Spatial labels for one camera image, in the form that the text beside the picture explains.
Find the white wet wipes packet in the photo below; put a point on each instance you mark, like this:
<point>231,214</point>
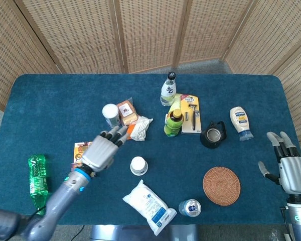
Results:
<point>148,203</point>

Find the wrapped cake slice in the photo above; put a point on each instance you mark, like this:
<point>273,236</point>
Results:
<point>126,111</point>

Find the orange and white snack packet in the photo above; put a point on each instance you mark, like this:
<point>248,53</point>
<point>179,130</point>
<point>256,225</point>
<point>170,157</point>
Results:
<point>141,128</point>

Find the white cylindrical snack canister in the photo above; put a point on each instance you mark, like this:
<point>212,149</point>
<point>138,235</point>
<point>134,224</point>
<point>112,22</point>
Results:
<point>110,111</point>

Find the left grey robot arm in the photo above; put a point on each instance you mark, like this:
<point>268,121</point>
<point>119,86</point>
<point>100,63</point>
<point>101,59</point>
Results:
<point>62,195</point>

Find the bamboo folding screen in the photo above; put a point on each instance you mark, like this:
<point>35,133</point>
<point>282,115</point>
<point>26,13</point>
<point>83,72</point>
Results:
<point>150,32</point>

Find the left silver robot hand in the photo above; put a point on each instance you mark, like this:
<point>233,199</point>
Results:
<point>100,153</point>

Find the blue felt table cloth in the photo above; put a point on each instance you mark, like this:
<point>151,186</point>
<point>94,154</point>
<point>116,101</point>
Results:
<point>52,95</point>

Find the clear bottle with white label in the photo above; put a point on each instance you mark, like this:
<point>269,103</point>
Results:
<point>168,91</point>

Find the white mayonnaise squeeze bottle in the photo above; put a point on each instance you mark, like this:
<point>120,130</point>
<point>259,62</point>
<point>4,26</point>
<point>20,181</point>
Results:
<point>240,120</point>

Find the white paper cup blue flower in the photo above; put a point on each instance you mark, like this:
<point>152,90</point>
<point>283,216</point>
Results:
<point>138,163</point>

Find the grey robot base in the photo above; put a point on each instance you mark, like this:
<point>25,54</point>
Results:
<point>110,233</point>

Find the green plastic soda bottle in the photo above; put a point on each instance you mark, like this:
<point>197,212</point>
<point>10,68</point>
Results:
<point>37,175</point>

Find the razor in yellow blister pack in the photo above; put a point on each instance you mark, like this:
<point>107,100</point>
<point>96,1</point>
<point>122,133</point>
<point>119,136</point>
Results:
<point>186,105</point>

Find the green tea bottle yellow cap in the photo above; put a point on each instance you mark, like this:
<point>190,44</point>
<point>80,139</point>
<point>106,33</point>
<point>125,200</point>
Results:
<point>173,124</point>

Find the round woven rattan coaster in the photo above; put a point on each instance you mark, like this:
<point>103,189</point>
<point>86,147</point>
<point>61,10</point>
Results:
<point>222,185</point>

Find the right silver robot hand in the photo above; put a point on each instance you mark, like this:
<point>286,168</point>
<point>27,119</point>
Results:
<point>294,175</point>

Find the orange and blue carton box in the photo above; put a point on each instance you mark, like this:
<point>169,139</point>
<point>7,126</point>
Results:
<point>79,153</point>

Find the light blue drink can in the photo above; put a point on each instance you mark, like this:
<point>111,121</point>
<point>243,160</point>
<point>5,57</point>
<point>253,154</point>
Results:
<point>185,207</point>

